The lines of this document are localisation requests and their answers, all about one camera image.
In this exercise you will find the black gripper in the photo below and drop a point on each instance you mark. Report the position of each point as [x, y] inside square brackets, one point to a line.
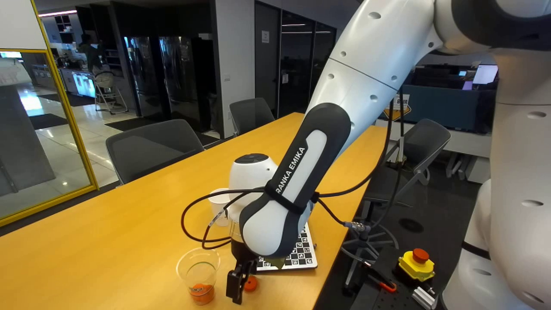
[241, 258]

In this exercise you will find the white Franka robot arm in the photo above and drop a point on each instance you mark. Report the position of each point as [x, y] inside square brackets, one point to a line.
[367, 62]

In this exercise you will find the yellow red emergency stop button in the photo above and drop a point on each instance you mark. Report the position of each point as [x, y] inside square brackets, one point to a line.
[417, 267]

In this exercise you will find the blue partition panel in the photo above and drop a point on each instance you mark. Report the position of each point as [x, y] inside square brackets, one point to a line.
[448, 109]

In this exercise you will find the yellow framed glass partition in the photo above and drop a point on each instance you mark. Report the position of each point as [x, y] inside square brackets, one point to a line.
[35, 143]

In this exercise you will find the black perforated breadboard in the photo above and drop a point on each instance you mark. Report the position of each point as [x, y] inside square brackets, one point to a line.
[396, 302]

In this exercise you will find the lit computer monitor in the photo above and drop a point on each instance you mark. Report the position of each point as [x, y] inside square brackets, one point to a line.
[484, 74]

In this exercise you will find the checkered marker calibration board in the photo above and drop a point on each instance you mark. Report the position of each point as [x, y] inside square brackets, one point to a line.
[298, 258]

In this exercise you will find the grey metal block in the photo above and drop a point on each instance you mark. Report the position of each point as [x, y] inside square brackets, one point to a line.
[424, 296]

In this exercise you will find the transparent plastic cup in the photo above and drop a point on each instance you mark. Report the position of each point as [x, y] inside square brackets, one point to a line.
[198, 269]

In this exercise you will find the grey fabric chair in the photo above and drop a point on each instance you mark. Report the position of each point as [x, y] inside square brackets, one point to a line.
[250, 112]
[155, 147]

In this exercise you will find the black office swivel chair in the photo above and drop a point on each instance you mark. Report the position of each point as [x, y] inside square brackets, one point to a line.
[424, 143]

